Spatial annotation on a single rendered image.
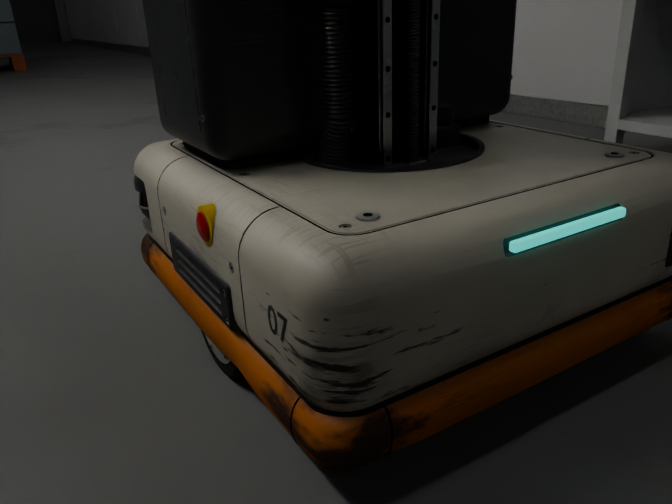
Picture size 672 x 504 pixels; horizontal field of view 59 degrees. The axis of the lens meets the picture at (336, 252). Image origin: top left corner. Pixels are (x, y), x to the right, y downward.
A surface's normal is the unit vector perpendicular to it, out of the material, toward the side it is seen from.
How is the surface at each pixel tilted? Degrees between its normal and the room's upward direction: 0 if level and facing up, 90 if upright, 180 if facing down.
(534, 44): 90
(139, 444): 0
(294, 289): 73
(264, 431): 0
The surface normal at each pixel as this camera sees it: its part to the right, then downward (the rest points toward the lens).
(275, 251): -0.68, -0.40
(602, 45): -0.84, 0.24
